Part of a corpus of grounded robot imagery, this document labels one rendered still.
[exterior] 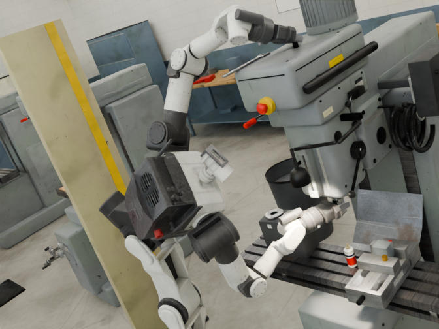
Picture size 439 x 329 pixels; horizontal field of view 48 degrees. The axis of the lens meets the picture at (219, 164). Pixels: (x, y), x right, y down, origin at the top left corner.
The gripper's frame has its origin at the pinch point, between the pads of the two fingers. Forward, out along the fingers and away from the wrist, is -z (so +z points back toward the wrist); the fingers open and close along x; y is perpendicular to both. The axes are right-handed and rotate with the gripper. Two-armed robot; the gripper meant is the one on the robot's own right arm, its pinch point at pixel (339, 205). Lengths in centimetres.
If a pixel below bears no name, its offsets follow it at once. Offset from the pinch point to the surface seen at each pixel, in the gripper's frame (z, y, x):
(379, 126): -24.6, -24.5, -3.0
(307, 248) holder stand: 8.6, 25.9, 22.6
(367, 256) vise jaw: 0.6, 19.5, -12.0
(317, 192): 11.3, -12.9, -6.6
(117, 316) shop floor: 102, 125, 215
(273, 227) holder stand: 16.9, 14.7, 34.1
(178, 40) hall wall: -175, -28, 697
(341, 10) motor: -21, -72, 0
